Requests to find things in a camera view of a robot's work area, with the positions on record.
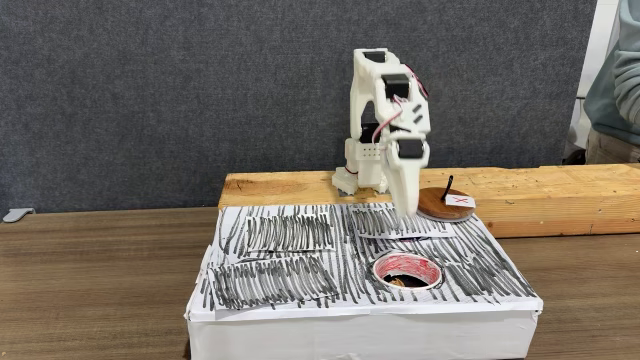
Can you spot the brown debris clump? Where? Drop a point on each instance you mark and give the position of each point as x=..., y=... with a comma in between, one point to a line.
x=397, y=282

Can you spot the round wooden lid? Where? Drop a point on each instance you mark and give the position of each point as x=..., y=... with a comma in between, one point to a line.
x=435, y=204

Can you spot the scribbled paper sheet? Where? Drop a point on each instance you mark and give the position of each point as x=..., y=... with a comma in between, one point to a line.
x=290, y=232
x=380, y=225
x=275, y=282

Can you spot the white paper with red cross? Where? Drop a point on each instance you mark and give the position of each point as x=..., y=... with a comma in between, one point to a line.
x=460, y=201

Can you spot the light wooden plank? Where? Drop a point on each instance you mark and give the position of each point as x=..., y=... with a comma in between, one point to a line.
x=550, y=200

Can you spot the white box with black scribbles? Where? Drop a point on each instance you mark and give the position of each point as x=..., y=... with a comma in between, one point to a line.
x=350, y=330

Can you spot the person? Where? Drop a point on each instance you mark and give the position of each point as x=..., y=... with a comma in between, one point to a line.
x=615, y=90

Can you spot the grey felt partition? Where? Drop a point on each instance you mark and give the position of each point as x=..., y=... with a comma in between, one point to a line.
x=150, y=100

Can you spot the grey metal bracket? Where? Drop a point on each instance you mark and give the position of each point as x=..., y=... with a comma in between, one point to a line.
x=17, y=214

